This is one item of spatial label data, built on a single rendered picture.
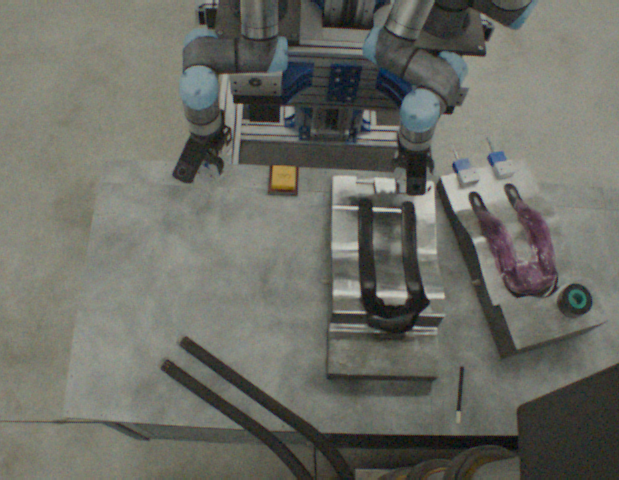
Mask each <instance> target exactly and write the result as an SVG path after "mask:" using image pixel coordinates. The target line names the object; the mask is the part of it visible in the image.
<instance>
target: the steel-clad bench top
mask: <svg viewBox="0 0 619 480"><path fill-rule="evenodd" d="M176 164H177V162H175V161H155V160H143V161H136V160H116V159H103V162H102V169H101V174H100V180H99V186H98V191H97V198H96V203H95V209H94V215H93V221H92V226H91V232H90V239H89V244H88V250H87V255H86V262H85V267H84V273H83V278H82V285H81V291H80V296H79V302H78V307H77V313H76V325H75V330H74V336H73V342H72V347H71V353H70V356H71V359H70V365H69V370H68V376H67V381H66V383H67V387H66V393H65V398H64V404H63V406H64V409H63V414H62V416H63V417H66V418H87V419H89V420H113V421H114V422H139V423H141V424H164V425H175V426H190V427H216V428H219V429H242V430H245V429H243V428H242V427H241V426H239V425H238V424H236V423H235V422H234V421H232V420H230V419H228V418H227V416H226V415H224V414H223V413H221V412H220V411H219V410H217V409H216V408H214V407H212V406H210V405H209V404H208V403H206V402H205V401H203V400H202V399H201V398H199V397H198V396H196V395H195V393H193V392H191V391H190V390H188V389H187V388H186V387H184V386H183V385H181V384H180V383H179V382H177V381H176V380H174V379H172V378H171V377H170V376H169V375H168V374H166V373H165V372H164V371H162V370H161V369H160V368H158V364H159V362H160V361H161V359H163V358H167V359H168V360H170V361H171V362H172V363H174V364H175V365H177V366H178V367H181V368H182V370H183V371H185V372H186V373H188V374H189V375H191V376H192V377H193V378H195V379H196V380H198V381H200V382H202V383H203V384H204V385H206V386H207V388H209V389H210V390H211V391H213V392H214V393H216V394H218V395H220V396H221V397H222V398H224V399H225V400H227V401H228V402H230V403H231V404H232V405H234V406H236V407H238V409H239V410H241V411H242V412H243V413H245V414H246V415H248V416H249V417H251V418H252V419H254V420H256V421H257V422H259V423H260V424H261V425H263V426H264V427H265V428H267V429H268V430H269V431H294V432H298V431H297V430H295V429H294V428H293V427H290V426H289V425H288V424H286V423H285V422H283V421H282V420H281V419H279V418H278V417H277V416H275V415H274V414H272V413H270V412H269V411H267V410H266V409H265V408H263V407H262V406H261V405H259V404H258V403H257V402H254V400H253V399H252V398H250V397H249V396H247V395H246V394H245V393H243V392H242V391H241V390H238V389H237V388H236V387H234V386H233V385H231V384H230V383H229V382H227V381H226V380H225V378H223V377H221V376H220V375H218V374H217V373H215V372H214V371H213V370H211V369H210V368H209V367H207V366H206V365H204V364H202V363H201V361H199V360H198V359H197V358H195V357H194V356H193V355H191V354H190V353H189V352H187V351H185V350H184V349H182V348H181V347H180V346H179V345H178V344H177V339H178V337H179V336H180V335H182V334H185V335H186V336H187V337H189V338H191V339H193V340H194V342H195V343H197V344H198V345H200V346H201V347H202V348H204V349H205V350H207V351H208V352H210V353H212V354H213V355H214V356H216V358H217V359H219V360H220V361H221V362H223V363H224V364H227V365H228V366H229V367H231V368H232V369H234V370H235V371H236V372H238V373H239V374H240V376H243V377H244V378H246V379H247V380H248V381H250V382H251V383H253V384H254V385H255V386H257V387H259V388H261V389H262V390H263V391H265V392H266V393H267V394H269V395H270V396H272V398H273V399H275V400H277V401H278V402H280V403H281V404H282V405H284V406H285V407H286V408H288V409H289V410H291V411H293V412H294V413H296V414H297V415H299V416H300V417H301V418H303V419H304V420H306V421H307V422H308V423H311V424H312V425H313V426H314V427H316V428H317V429H318V430H319V431H320V432H321V433H346V434H372V435H387V434H398V435H424V436H430V435H431V433H432V435H449V436H462V435H474V436H489V435H499V436H513V435H518V432H517V427H518V422H517V413H516V412H517V408H518V406H519V405H520V404H522V403H525V402H527V401H530V400H533V399H535V398H538V397H541V396H543V395H544V394H546V393H549V392H551V391H554V390H557V389H559V388H561V387H564V386H566V385H569V383H572V382H574V381H577V380H580V379H582V378H584V377H587V376H589V375H592V374H595V372H597V371H600V370H602V369H604V368H607V367H610V366H612V365H614V364H617V363H619V188H604V187H586V186H581V185H568V184H550V183H537V185H538V188H539V190H540V192H541V193H542V195H543V196H544V197H545V198H546V200H547V201H548V202H549V203H550V206H551V207H552V208H553V209H554V210H555V211H556V212H557V213H558V214H559V216H560V218H561V219H562V221H563V224H564V226H565V229H566V233H567V236H568V239H569V243H570V246H571V250H572V253H573V256H574V259H575V262H576V267H577V270H578V272H579V274H580V277H581V279H582V280H584V279H588V278H591V279H590V280H591V282H592V284H593V286H594V289H595V291H596V293H597V295H598V297H599V299H600V303H601V305H602V308H603V310H604V312H605V314H606V316H607V318H608V321H607V322H606V323H604V324H602V325H600V326H598V327H596V328H594V329H592V330H591V332H589V333H586V334H582V335H579V336H575V337H573V338H569V339H565V340H562V341H559V342H558V343H554V344H551V345H547V346H544V347H541V348H537V349H534V350H530V351H529V352H526V353H523V354H519V355H515V356H512V357H508V358H504V359H501V358H500V355H499V353H498V350H497V348H496V345H495V340H494V337H493V335H492V332H491V330H490V327H489V325H488V321H487V319H486V316H485V314H484V311H483V308H482V306H481V303H480V301H479V298H478V295H477V292H476V290H475V287H474V285H473V286H472V285H471V282H472V279H471V277H470V273H469V271H468V268H467V266H466V263H465V261H464V258H463V255H462V252H461V250H460V247H459V244H458V242H457V238H456V236H455V233H454V231H453V228H452V226H451V223H450V220H449V217H448V215H447V214H446V212H445V209H444V207H443V203H442V201H441V198H440V196H439V193H438V191H437V188H436V185H437V183H438V181H439V179H440V177H441V176H437V175H429V176H426V181H433V183H434V203H435V233H436V255H437V263H438V268H439V272H440V277H441V281H442V286H443V293H444V310H445V316H444V318H443V320H442V321H441V323H440V325H439V326H438V342H437V346H438V366H439V377H437V379H436V380H435V381H434V382H424V381H400V380H383V381H376V380H351V379H327V337H328V286H326V285H321V279H329V221H330V189H331V184H332V178H333V175H335V176H356V177H357V179H366V181H374V178H375V177H376V179H396V180H398V182H399V179H397V178H396V177H395V175H393V173H392V172H377V171H357V170H336V169H316V168H299V190H298V196H290V195H269V194H268V183H269V166H255V165H235V164H227V166H226V168H225V170H224V175H223V177H222V180H221V181H219V185H218V186H216V188H215V189H214V191H213V192H212V194H211V195H210V194H208V192H206V191H204V190H202V189H201V188H199V187H196V186H194V183H193V182H192V183H191V184H187V183H183V182H181V181H179V180H178V179H176V178H174V177H172V176H173V172H174V168H175V166H176ZM320 174H321V184H320ZM460 367H464V374H463V386H462V406H461V409H460V424H457V423H456V408H457V406H458V386H459V371H460ZM430 389H431V391H430ZM431 411H432V412H431Z"/></svg>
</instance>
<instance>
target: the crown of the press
mask: <svg viewBox="0 0 619 480"><path fill-rule="evenodd" d="M516 413H517V422H518V427H517V432H518V443H519V448H518V453H519V463H520V468H519V472H520V480H619V363H617V364H614V365H612V366H610V367H607V368H604V369H602V370H600V371H597V372H595V374H592V375H589V376H587V377H584V378H582V379H580V380H577V381H574V382H572V383H569V385H566V386H564V387H561V388H559V389H557V390H554V391H551V392H549V393H546V394H544V395H543V396H541V397H538V398H535V399H533V400H530V401H527V402H525V403H522V404H520V405H519V406H518V408H517V412H516Z"/></svg>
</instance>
